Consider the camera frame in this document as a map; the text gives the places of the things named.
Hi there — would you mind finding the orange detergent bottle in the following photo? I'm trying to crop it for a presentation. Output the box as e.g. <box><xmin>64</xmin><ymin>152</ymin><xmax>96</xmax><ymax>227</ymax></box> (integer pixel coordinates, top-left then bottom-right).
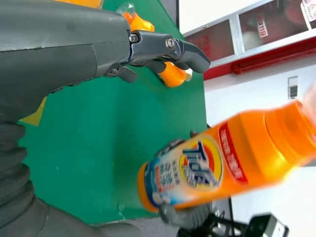
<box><xmin>115</xmin><ymin>2</ymin><xmax>189</xmax><ymax>88</ymax></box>
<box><xmin>137</xmin><ymin>83</ymin><xmax>316</xmax><ymax>214</ymax></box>

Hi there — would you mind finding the green table mat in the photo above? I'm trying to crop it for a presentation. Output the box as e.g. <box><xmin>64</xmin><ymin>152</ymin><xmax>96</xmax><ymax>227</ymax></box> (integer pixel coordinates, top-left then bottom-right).
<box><xmin>18</xmin><ymin>0</ymin><xmax>207</xmax><ymax>225</ymax></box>

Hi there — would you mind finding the white cabinet with red panels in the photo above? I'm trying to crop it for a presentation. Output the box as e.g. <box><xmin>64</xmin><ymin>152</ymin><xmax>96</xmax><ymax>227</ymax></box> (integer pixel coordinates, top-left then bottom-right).
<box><xmin>184</xmin><ymin>0</ymin><xmax>316</xmax><ymax>81</ymax></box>

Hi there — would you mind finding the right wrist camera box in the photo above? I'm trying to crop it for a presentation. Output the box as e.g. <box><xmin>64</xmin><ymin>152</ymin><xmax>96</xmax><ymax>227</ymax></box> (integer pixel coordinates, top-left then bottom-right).
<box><xmin>244</xmin><ymin>214</ymin><xmax>290</xmax><ymax>237</ymax></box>

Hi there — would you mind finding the grey wall outlet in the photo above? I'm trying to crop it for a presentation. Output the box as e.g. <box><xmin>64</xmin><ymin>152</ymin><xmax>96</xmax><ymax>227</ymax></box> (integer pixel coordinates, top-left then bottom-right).
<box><xmin>287</xmin><ymin>76</ymin><xmax>299</xmax><ymax>100</ymax></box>

